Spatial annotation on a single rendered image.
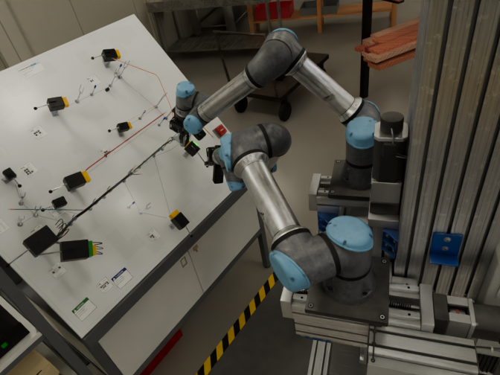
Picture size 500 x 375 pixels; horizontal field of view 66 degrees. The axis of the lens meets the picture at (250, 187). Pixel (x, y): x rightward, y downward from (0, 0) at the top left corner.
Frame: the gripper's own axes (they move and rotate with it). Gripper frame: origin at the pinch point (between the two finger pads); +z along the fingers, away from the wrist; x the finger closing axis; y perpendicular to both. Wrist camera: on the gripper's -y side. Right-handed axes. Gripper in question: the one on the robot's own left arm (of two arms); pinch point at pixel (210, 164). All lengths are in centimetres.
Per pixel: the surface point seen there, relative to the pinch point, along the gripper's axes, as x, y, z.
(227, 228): -12.6, -33.7, 20.8
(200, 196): 4.9, -15.2, 3.2
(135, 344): 39, -81, 2
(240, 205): -21.6, -21.7, 22.4
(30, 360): 78, -72, -18
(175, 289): 19, -60, 8
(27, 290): 85, -53, 19
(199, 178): 4.6, -5.9, 5.7
